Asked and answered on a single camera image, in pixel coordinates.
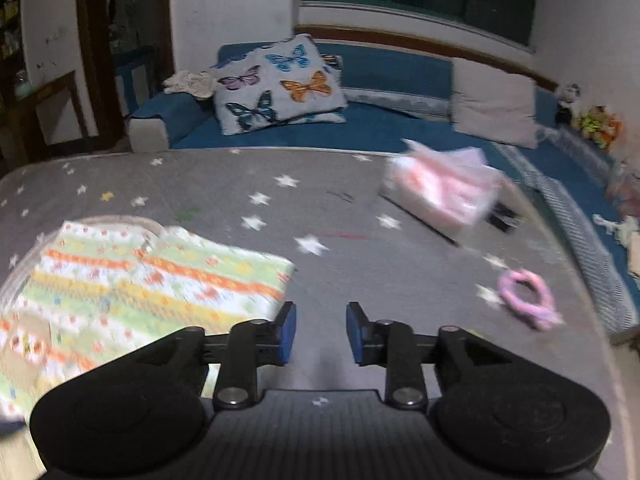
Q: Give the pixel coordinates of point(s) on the dark wooden cabinet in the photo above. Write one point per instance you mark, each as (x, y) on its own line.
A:
(42, 110)

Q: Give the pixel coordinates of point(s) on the pink tissue pack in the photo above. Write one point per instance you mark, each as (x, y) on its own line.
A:
(440, 187)

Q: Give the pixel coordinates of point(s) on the butterfly print pillow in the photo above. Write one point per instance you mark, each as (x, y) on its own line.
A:
(280, 85)

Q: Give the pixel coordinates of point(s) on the striped floral baby garment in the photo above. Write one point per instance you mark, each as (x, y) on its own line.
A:
(125, 280)

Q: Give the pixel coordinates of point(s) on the cream crumpled cloth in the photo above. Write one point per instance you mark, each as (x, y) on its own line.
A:
(192, 82)

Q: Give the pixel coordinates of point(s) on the grey cushion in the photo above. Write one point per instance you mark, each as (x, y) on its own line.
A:
(495, 102)

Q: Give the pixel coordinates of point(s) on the small black white toy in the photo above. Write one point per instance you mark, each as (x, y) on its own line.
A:
(567, 102)

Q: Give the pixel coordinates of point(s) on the yellow orange plush toy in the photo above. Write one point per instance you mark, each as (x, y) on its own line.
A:
(600, 125)

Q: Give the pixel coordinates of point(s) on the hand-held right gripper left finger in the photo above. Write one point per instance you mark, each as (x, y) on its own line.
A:
(287, 331)

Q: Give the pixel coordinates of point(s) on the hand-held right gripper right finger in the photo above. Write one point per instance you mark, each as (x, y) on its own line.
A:
(356, 334)

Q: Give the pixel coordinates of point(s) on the small black object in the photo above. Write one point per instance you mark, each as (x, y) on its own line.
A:
(502, 216)

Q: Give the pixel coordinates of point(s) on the grey star print mat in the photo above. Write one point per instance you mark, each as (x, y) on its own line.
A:
(320, 240)

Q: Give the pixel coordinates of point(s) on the blue sofa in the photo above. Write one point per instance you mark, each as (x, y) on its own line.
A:
(380, 120)

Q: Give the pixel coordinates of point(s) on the pink hair scrunchie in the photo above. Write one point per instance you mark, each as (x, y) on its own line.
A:
(530, 297)

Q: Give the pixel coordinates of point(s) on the grey patterned blanket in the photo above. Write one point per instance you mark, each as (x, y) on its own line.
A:
(575, 220)

